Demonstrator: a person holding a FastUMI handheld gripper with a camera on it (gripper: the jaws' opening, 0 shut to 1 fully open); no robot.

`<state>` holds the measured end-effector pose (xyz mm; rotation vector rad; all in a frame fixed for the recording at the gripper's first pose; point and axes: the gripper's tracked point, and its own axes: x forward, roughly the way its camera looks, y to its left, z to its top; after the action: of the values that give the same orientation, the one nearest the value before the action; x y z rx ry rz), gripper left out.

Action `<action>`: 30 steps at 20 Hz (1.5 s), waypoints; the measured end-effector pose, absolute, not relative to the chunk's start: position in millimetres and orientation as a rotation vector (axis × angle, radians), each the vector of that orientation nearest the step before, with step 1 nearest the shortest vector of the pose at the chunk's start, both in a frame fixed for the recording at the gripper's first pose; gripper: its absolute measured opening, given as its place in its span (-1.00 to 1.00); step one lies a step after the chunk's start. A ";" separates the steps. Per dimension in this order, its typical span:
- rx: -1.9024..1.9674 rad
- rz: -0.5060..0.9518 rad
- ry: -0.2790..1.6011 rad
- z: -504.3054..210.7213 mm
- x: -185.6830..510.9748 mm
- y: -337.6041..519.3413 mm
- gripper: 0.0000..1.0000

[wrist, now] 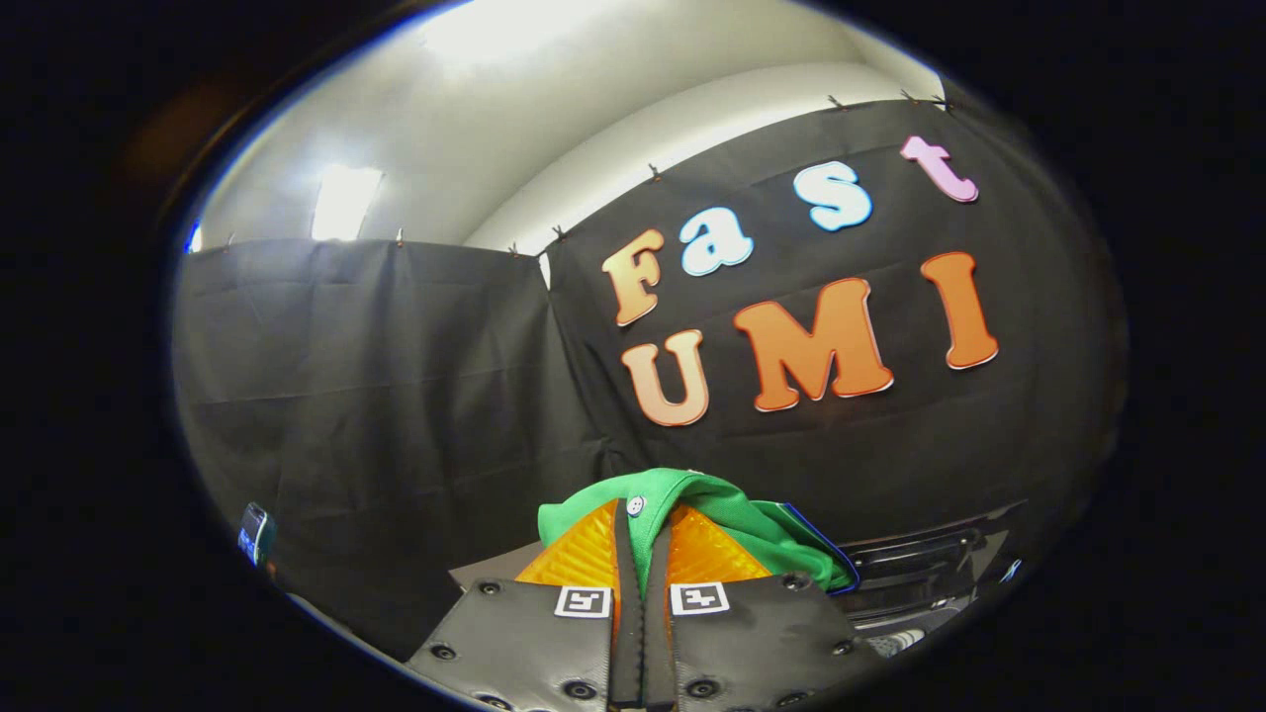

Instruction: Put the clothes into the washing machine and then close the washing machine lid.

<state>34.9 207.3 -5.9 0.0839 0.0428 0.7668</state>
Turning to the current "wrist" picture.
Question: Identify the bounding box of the row of small black clips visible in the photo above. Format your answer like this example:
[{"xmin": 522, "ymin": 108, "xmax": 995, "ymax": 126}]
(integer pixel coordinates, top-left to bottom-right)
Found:
[{"xmin": 223, "ymin": 91, "xmax": 955, "ymax": 258}]

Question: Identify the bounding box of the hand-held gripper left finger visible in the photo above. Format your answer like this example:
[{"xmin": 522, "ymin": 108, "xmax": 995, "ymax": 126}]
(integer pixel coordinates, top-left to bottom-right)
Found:
[{"xmin": 406, "ymin": 499, "xmax": 644, "ymax": 712}]

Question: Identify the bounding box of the ceiling light panel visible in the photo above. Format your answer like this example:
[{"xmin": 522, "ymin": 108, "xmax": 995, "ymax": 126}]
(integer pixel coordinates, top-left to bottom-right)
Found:
[{"xmin": 312, "ymin": 163, "xmax": 385, "ymax": 243}]

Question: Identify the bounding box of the black backdrop cloth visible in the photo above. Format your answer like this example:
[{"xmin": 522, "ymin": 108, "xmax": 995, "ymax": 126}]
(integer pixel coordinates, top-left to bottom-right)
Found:
[{"xmin": 170, "ymin": 74, "xmax": 1129, "ymax": 659}]

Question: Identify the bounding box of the green polo shirt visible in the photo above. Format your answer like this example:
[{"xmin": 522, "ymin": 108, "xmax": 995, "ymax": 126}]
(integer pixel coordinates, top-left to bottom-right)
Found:
[{"xmin": 537, "ymin": 468, "xmax": 859, "ymax": 596}]

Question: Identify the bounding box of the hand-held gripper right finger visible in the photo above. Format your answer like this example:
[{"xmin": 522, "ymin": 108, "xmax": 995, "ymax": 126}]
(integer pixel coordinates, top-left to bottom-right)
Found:
[{"xmin": 643, "ymin": 504, "xmax": 891, "ymax": 712}]

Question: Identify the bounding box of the smartphone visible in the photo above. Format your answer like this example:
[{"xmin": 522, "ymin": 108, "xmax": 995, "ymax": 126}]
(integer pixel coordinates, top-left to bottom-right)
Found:
[{"xmin": 237, "ymin": 502, "xmax": 270, "ymax": 567}]

